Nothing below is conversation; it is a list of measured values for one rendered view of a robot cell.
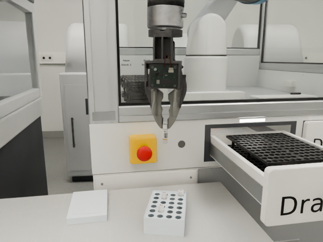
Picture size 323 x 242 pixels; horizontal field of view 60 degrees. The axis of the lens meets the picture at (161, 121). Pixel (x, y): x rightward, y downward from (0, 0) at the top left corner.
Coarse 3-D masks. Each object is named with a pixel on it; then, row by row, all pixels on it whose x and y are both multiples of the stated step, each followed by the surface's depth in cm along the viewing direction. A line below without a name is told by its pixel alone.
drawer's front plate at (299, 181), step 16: (272, 176) 48; (288, 176) 49; (304, 176) 50; (320, 176) 50; (272, 192) 49; (288, 192) 50; (304, 192) 50; (320, 192) 51; (272, 208) 50; (288, 208) 51; (304, 208) 51; (272, 224) 51
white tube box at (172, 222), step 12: (156, 192) 69; (168, 192) 69; (156, 204) 63; (168, 204) 63; (180, 204) 64; (144, 216) 58; (156, 216) 58; (168, 216) 59; (180, 216) 58; (144, 228) 58; (156, 228) 57; (168, 228) 57; (180, 228) 57
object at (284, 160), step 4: (320, 156) 63; (264, 160) 60; (268, 160) 61; (272, 160) 61; (276, 160) 61; (280, 160) 61; (284, 160) 60; (288, 160) 61; (292, 160) 60; (296, 160) 60; (300, 160) 60; (304, 160) 61; (308, 160) 61; (312, 160) 61; (316, 160) 61; (320, 160) 61; (268, 164) 59; (272, 164) 59; (276, 164) 60; (280, 164) 60; (284, 164) 60
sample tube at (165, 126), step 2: (162, 124) 64; (164, 124) 63; (166, 124) 63; (162, 126) 64; (164, 126) 63; (166, 126) 63; (162, 128) 64; (164, 128) 63; (166, 128) 64; (164, 130) 64; (166, 130) 64; (164, 132) 64; (166, 132) 64; (162, 134) 64; (164, 134) 64; (166, 134) 64; (162, 136) 64; (164, 136) 64; (166, 136) 64; (164, 138) 64; (166, 138) 64; (164, 140) 64; (166, 140) 64; (164, 142) 64; (166, 142) 64
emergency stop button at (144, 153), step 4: (140, 148) 71; (144, 148) 71; (148, 148) 72; (140, 152) 71; (144, 152) 71; (148, 152) 72; (140, 156) 71; (144, 156) 72; (148, 156) 72; (144, 160) 72
